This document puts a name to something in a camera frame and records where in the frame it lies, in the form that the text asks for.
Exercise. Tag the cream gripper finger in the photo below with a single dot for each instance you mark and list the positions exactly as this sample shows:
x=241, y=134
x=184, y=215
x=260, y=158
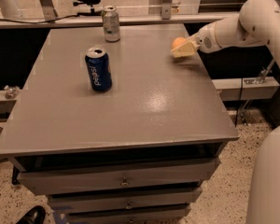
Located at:
x=188, y=49
x=195, y=38

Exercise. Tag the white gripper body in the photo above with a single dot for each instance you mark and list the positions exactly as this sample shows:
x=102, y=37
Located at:
x=205, y=39

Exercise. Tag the orange fruit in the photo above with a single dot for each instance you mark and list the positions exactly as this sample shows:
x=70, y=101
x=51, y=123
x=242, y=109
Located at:
x=178, y=42

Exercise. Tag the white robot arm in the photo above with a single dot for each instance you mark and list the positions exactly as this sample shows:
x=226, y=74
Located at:
x=257, y=24

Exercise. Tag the silver green soda can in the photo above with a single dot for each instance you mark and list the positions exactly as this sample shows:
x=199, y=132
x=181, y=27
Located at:
x=110, y=18

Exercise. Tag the blue pepsi can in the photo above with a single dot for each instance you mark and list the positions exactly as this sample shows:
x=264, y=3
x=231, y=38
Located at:
x=97, y=62

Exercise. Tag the grey drawer cabinet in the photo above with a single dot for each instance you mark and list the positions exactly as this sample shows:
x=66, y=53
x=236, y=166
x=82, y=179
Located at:
x=158, y=108

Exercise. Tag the bottom grey drawer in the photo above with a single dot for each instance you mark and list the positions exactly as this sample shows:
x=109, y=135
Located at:
x=129, y=216

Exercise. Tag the grey drawer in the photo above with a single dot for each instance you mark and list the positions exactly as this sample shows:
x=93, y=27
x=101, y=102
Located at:
x=119, y=176
x=126, y=200
x=129, y=216

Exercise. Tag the crumpled clear plastic wrapper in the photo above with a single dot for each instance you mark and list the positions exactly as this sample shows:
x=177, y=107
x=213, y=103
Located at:
x=11, y=92

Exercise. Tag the top grey drawer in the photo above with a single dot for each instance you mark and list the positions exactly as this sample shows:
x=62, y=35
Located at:
x=119, y=176

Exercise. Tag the middle grey drawer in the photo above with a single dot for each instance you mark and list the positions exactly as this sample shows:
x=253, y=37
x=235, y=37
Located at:
x=126, y=200

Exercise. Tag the black shoe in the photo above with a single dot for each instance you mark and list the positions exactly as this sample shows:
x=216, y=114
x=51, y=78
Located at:
x=36, y=215

